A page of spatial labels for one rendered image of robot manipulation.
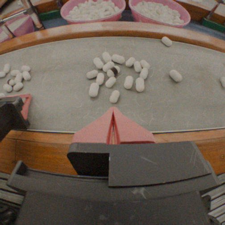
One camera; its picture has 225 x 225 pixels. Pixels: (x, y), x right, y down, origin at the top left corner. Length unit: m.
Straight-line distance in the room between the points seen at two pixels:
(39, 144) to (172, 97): 0.34
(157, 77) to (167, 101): 0.07
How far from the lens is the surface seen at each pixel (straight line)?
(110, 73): 0.27
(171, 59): 0.37
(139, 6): 0.59
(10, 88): 0.41
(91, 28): 0.39
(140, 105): 0.26
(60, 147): 0.24
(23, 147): 0.30
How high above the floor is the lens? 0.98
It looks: 76 degrees down
